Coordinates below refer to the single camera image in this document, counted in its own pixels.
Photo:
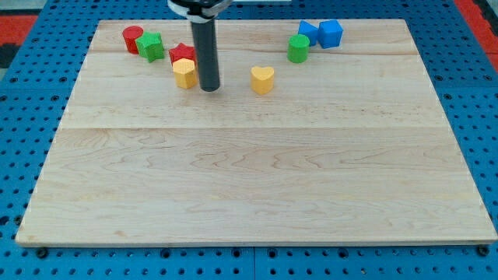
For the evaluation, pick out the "green star block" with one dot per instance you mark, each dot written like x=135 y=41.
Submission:
x=150 y=46

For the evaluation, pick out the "blue cube block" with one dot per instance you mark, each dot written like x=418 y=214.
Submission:
x=330 y=33

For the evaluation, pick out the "light wooden board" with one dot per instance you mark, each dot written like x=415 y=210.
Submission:
x=350 y=148

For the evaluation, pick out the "red star block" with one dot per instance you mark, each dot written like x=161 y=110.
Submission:
x=182 y=51

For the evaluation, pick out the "blue triangle block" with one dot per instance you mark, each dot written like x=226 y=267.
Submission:
x=308 y=30

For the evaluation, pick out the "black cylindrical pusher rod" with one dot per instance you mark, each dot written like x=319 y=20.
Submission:
x=204 y=36

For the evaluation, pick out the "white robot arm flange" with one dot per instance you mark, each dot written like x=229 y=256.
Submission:
x=198 y=11

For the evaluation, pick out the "red cylinder block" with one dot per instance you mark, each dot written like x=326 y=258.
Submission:
x=130 y=35

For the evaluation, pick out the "yellow heart block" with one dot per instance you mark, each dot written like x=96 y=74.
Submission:
x=262 y=79

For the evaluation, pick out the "yellow hexagon block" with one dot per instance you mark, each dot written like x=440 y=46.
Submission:
x=185 y=73

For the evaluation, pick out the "green cylinder block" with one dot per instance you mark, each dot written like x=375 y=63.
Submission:
x=298 y=48

